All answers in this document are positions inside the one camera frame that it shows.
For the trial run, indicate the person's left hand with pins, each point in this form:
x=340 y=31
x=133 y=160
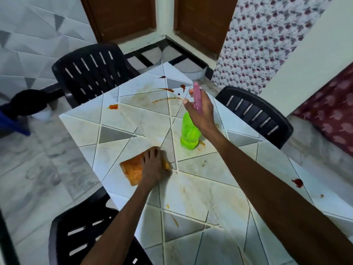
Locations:
x=153 y=169

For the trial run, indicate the person's right hand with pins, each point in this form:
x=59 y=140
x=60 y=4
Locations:
x=202 y=114

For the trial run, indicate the person's left middle finger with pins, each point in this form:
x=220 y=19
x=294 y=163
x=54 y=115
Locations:
x=159 y=153

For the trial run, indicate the person's left little finger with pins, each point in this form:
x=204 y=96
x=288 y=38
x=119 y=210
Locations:
x=143 y=161

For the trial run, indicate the person's right thumb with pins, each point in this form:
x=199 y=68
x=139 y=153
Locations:
x=188 y=105

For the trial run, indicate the orange cleaning cloth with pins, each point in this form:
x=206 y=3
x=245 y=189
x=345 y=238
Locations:
x=133 y=169

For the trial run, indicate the green spray bottle pink nozzle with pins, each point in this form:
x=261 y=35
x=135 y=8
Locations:
x=190 y=129

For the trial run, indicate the person's left forearm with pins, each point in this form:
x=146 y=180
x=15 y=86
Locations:
x=121 y=226

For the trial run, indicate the person's right forearm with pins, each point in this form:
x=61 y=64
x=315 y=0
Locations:
x=278 y=201

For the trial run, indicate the black plastic slatted chair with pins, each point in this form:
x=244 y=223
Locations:
x=88 y=231
x=92 y=71
x=256 y=114

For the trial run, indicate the brown wooden door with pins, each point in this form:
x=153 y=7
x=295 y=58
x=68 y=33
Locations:
x=205 y=23
x=121 y=17

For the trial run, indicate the floral patterned curtain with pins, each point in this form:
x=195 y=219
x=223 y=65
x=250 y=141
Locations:
x=264 y=38

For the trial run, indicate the black cloth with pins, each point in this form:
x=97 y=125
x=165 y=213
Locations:
x=26 y=103

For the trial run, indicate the blue plastic stool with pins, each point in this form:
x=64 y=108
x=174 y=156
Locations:
x=12 y=122

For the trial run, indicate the maroon floral bedsheet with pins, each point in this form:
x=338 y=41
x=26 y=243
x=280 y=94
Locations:
x=329 y=108

